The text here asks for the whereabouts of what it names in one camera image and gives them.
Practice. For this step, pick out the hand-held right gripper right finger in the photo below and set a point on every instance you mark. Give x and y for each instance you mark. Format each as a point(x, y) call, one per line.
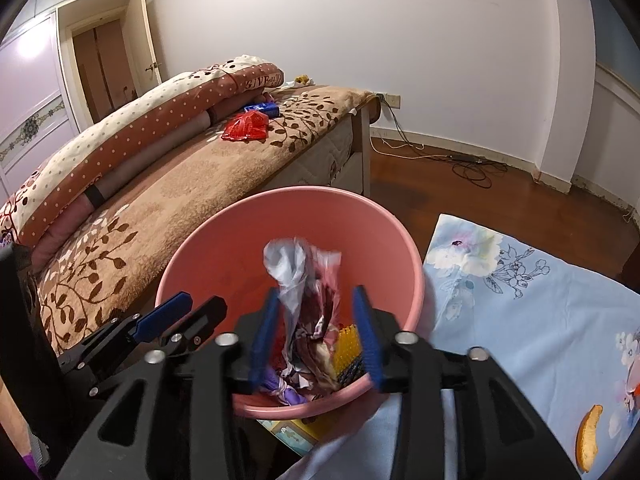
point(370, 345)

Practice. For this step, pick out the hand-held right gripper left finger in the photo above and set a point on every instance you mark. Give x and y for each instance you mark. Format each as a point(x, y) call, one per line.
point(262, 345)

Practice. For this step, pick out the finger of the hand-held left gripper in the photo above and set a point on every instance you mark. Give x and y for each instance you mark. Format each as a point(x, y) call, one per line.
point(202, 317)
point(165, 312)

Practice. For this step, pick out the yellow foam net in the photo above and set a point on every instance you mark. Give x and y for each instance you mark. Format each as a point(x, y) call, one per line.
point(346, 350)

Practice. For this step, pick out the black foam net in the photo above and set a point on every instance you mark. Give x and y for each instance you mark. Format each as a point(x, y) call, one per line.
point(355, 375)

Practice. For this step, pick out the purple plastic scrap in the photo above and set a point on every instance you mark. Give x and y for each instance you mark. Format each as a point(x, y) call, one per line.
point(295, 397)

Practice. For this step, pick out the maroon and white wrapper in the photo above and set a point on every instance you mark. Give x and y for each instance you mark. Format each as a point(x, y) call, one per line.
point(300, 280)

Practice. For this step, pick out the pink plastic bucket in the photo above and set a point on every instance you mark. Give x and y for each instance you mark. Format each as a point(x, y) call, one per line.
point(225, 240)

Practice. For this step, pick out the colourful printed box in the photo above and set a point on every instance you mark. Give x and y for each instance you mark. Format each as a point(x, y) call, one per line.
point(292, 432)

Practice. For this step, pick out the bed with brown leaf blanket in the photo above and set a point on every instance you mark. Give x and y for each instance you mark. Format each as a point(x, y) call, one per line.
point(200, 185)

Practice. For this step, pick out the folded dotted quilt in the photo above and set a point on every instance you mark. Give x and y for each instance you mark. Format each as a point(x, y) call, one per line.
point(125, 125)

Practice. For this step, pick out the red plastic bag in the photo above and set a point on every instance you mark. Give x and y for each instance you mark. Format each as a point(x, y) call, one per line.
point(246, 127)

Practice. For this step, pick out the blue packet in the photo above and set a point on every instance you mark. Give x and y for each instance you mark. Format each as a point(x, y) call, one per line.
point(262, 108)

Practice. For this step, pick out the lilac wardrobe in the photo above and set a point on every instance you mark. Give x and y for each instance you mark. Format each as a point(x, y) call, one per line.
point(30, 100)

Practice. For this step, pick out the orange peel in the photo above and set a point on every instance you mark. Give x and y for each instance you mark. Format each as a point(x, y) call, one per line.
point(587, 440)

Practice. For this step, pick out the wooden door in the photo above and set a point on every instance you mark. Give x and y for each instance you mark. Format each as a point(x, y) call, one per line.
point(100, 70)

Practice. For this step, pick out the small yellow item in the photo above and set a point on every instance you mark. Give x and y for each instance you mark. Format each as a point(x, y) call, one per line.
point(301, 80)

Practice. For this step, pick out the clear packet with orange contents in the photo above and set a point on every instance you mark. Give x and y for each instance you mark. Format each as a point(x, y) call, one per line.
point(635, 392)

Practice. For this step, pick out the wall power socket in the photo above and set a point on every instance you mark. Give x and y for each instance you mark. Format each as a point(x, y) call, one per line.
point(389, 100)

